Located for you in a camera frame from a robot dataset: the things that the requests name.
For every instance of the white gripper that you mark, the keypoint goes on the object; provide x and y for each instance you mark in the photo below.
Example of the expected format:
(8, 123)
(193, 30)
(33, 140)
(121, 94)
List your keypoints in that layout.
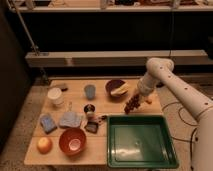
(137, 96)

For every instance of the dark grape bunch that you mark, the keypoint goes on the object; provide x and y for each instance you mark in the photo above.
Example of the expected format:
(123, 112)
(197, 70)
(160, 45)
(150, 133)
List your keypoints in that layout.
(132, 104)

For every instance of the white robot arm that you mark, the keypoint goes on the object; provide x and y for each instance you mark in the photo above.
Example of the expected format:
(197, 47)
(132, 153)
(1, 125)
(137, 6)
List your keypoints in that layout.
(196, 103)

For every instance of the blue plastic cup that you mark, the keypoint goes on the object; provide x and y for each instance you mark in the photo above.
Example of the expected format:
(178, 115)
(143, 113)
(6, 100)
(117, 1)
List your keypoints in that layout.
(90, 91)

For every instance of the small metal cup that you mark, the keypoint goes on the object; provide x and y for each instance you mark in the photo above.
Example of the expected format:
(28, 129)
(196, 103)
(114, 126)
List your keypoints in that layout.
(89, 110)

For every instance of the white plastic cup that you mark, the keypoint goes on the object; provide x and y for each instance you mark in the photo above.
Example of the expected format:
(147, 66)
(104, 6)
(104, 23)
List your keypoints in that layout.
(55, 96)

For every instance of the yellow banana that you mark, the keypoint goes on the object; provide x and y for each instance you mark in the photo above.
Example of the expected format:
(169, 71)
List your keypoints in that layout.
(119, 91)

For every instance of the dark purple bowl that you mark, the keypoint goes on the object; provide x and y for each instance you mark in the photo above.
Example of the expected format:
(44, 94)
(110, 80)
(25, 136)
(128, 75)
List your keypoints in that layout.
(112, 84)

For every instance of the small brown toy figure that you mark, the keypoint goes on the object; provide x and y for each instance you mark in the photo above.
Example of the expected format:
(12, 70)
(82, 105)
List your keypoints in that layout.
(100, 119)

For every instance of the green plastic tray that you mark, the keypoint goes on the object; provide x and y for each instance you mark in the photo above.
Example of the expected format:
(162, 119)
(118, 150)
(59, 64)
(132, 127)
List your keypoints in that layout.
(140, 142)

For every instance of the small dark square object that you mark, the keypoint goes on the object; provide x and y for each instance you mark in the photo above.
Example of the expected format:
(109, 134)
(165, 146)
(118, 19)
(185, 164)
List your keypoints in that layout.
(91, 127)

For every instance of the light blue folded cloth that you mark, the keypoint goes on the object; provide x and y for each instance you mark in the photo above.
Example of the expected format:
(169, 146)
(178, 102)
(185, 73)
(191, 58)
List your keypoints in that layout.
(70, 119)

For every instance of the dark scrub brush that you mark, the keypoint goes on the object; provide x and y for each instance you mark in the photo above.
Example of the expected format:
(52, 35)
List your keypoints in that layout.
(62, 86)

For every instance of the red bowl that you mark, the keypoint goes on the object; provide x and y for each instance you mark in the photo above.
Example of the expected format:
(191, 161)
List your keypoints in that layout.
(72, 141)

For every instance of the blue sponge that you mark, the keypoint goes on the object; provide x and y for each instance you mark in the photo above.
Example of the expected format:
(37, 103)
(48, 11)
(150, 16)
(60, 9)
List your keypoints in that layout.
(47, 123)

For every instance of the wooden shelf rack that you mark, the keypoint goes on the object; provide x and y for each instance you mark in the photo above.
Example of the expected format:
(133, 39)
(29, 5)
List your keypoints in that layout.
(108, 58)

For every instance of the orange fruit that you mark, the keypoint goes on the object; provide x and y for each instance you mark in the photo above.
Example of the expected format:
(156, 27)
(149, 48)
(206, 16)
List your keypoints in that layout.
(44, 145)

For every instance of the metal tripod pole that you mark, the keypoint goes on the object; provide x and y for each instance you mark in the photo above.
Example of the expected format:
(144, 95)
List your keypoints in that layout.
(34, 47)

